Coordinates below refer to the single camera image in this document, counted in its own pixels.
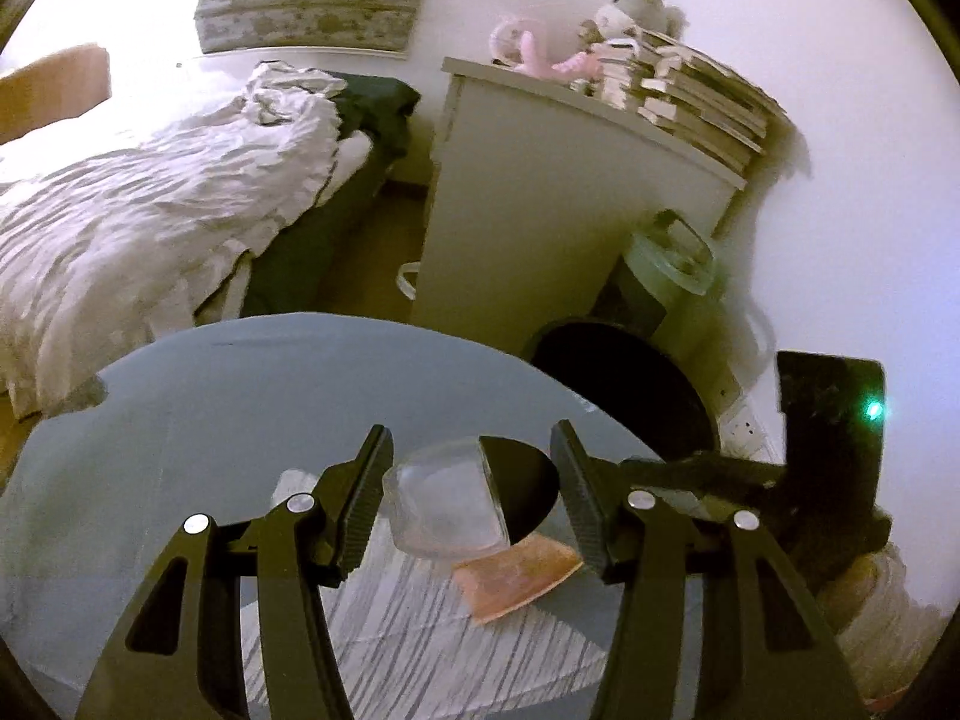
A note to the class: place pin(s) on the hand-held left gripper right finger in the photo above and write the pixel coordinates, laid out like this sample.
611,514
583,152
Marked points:
577,495

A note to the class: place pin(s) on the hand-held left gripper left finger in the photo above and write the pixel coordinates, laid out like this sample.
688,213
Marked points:
367,495

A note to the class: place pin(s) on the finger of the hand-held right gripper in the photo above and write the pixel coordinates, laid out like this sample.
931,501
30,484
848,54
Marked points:
712,471

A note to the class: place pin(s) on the clear plastic container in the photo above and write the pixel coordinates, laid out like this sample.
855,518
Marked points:
442,499

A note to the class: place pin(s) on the black trash bin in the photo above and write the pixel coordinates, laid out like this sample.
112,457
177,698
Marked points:
622,382

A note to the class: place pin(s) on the grey striped mat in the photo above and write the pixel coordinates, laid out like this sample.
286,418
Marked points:
420,637

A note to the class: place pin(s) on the pale green lidded container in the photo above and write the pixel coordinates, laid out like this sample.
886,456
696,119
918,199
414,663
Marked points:
675,292

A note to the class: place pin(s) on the white plastic basket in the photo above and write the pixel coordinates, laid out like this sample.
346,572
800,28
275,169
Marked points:
407,281

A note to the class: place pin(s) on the dark bed base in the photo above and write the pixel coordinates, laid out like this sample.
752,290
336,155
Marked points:
315,240

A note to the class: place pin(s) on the white cabinet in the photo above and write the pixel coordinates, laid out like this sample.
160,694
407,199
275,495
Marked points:
540,202

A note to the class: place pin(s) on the bed with white duvet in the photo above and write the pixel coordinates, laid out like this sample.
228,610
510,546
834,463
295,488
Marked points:
150,202

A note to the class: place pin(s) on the stack of books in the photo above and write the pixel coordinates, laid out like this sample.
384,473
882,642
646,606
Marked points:
697,105

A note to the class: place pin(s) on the dark green cloth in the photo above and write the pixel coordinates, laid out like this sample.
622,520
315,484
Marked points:
375,109

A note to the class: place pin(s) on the pink plush toy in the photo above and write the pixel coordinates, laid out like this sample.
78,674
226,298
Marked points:
525,45

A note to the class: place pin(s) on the grey plush toy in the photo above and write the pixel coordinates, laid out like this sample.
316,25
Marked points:
634,7

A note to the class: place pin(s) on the brown wooden headboard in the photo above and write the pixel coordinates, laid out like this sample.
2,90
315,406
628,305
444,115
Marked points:
52,90

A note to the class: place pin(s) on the white wall socket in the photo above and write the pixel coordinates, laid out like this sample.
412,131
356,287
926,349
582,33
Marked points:
742,427

